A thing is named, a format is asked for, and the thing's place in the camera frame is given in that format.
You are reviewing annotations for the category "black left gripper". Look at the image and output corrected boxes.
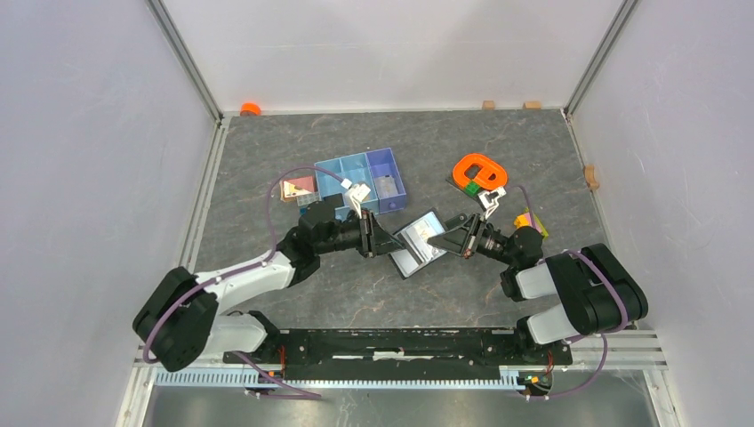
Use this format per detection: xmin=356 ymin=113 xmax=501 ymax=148
xmin=316 ymin=207 xmax=405 ymax=258

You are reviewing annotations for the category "orange round cap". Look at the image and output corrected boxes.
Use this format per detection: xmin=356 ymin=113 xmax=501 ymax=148
xmin=239 ymin=102 xmax=261 ymax=117

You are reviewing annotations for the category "blue three-compartment tray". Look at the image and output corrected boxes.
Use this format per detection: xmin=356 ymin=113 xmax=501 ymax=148
xmin=314 ymin=148 xmax=407 ymax=220

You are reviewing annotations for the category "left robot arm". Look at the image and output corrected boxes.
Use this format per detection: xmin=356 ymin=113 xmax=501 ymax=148
xmin=132 ymin=202 xmax=405 ymax=372

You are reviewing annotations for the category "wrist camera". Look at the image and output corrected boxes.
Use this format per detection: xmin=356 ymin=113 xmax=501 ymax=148
xmin=477 ymin=186 xmax=507 ymax=221
xmin=341 ymin=179 xmax=371 ymax=219

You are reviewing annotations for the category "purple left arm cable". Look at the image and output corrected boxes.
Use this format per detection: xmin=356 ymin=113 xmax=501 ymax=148
xmin=142 ymin=165 xmax=349 ymax=399

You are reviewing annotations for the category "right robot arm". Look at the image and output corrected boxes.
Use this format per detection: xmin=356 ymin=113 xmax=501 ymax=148
xmin=428 ymin=213 xmax=649 ymax=363

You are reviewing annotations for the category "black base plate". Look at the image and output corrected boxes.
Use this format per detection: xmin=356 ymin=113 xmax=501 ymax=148
xmin=246 ymin=327 xmax=573 ymax=381

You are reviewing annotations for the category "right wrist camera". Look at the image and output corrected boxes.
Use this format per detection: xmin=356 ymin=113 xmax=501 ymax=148
xmin=477 ymin=186 xmax=507 ymax=221

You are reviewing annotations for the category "wooden arch piece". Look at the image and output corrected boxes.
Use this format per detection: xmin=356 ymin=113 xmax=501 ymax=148
xmin=583 ymin=165 xmax=600 ymax=191

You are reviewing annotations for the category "multicolour brick stack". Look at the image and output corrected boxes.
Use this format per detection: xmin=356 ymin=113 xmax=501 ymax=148
xmin=513 ymin=208 xmax=549 ymax=239

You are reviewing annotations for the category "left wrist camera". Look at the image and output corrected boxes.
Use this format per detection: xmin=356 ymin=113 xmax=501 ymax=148
xmin=341 ymin=179 xmax=371 ymax=219

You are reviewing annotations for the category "pink and orange block toy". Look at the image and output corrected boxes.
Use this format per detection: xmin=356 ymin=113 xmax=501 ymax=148
xmin=279 ymin=175 xmax=317 ymax=202

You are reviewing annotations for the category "orange oval ring toy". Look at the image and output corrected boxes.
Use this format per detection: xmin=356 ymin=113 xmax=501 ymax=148
xmin=450 ymin=153 xmax=509 ymax=190

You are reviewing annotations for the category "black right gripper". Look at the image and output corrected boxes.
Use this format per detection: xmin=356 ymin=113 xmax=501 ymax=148
xmin=427 ymin=212 xmax=516 ymax=266

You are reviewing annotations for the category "black card holder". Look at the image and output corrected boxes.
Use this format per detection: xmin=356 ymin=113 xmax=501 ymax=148
xmin=389 ymin=207 xmax=449 ymax=280

